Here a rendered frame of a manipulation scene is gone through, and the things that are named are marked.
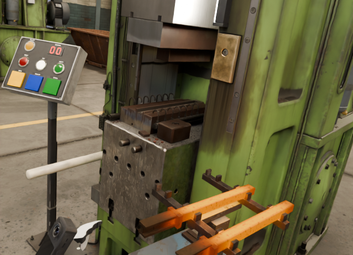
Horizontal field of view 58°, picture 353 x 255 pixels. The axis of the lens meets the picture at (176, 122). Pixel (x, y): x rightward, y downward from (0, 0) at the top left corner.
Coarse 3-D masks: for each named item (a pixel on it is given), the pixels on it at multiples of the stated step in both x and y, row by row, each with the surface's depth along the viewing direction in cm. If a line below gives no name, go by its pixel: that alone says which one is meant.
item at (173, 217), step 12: (228, 192) 91; (240, 192) 92; (252, 192) 96; (192, 204) 83; (204, 204) 84; (216, 204) 86; (228, 204) 89; (156, 216) 75; (168, 216) 76; (180, 216) 76; (192, 216) 80; (144, 228) 71; (156, 228) 74; (168, 228) 76
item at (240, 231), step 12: (288, 204) 90; (264, 216) 82; (276, 216) 84; (240, 228) 76; (252, 228) 77; (204, 240) 68; (216, 240) 70; (228, 240) 71; (180, 252) 63; (192, 252) 64; (204, 252) 67; (216, 252) 67
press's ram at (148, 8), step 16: (128, 0) 128; (144, 0) 123; (160, 0) 117; (176, 0) 113; (192, 0) 119; (208, 0) 126; (128, 16) 130; (144, 16) 124; (160, 16) 120; (176, 16) 115; (192, 16) 122; (208, 16) 129
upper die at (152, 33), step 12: (132, 24) 129; (144, 24) 124; (156, 24) 120; (168, 24) 120; (132, 36) 130; (144, 36) 125; (156, 36) 121; (168, 36) 122; (180, 36) 128; (192, 36) 133; (204, 36) 139; (216, 36) 146; (180, 48) 130; (192, 48) 136; (204, 48) 142
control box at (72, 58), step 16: (32, 48) 156; (48, 48) 154; (64, 48) 152; (80, 48) 152; (16, 64) 155; (32, 64) 154; (48, 64) 152; (64, 64) 150; (80, 64) 154; (64, 80) 148; (32, 96) 156; (48, 96) 147; (64, 96) 147
